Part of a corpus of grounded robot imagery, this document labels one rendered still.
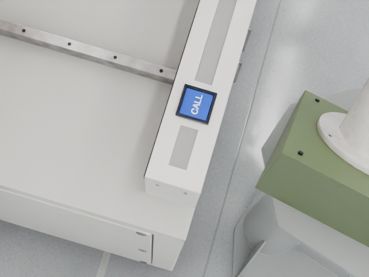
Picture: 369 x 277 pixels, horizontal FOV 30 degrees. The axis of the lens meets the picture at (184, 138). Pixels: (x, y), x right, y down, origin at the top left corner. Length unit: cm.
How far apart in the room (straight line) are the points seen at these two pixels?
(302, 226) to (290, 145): 26
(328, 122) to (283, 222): 21
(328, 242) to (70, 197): 46
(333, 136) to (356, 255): 26
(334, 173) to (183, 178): 24
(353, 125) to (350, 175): 10
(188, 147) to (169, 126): 5
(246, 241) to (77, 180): 90
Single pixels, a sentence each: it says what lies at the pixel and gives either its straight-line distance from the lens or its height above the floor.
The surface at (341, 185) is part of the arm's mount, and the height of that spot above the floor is 107.
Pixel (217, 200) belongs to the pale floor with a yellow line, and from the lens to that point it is 208.
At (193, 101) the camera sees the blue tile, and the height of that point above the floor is 96.
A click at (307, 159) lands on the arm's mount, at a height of 107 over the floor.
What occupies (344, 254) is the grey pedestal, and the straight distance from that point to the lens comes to 127.
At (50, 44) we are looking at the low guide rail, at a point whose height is 85.
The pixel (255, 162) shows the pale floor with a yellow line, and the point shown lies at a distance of 211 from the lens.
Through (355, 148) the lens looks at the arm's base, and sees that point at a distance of 111.
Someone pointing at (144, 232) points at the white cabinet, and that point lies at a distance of 129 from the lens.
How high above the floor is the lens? 203
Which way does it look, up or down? 75 degrees down
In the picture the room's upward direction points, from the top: 11 degrees clockwise
